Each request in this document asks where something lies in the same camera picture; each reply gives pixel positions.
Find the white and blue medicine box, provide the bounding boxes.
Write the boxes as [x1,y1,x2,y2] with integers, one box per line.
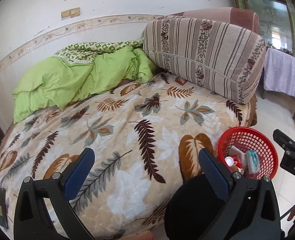
[229,145,249,168]

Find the green quilt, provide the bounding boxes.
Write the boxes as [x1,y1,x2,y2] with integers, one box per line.
[12,38,158,124]

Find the wooden framed window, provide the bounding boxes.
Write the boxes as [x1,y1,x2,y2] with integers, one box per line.
[230,0,295,58]

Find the teal packet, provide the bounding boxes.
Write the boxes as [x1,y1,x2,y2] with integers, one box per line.
[245,150,260,173]

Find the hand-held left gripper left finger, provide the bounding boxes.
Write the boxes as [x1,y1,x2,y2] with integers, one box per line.
[13,147,96,240]

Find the black phone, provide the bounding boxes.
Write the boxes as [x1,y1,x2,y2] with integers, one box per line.
[0,187,9,229]

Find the red plastic basket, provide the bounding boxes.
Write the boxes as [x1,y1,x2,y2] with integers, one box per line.
[217,127,279,180]

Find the table with purple cloth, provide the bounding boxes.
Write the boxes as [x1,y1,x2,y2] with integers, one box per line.
[262,47,295,103]

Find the leaf print plush blanket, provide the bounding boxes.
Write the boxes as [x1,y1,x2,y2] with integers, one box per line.
[0,71,259,240]

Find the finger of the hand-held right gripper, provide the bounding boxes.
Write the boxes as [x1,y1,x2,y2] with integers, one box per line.
[273,129,295,153]

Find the striped floral pillow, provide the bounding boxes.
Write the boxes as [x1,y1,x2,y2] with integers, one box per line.
[143,15,266,105]

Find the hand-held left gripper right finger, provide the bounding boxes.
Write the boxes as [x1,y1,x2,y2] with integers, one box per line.
[199,148,281,240]

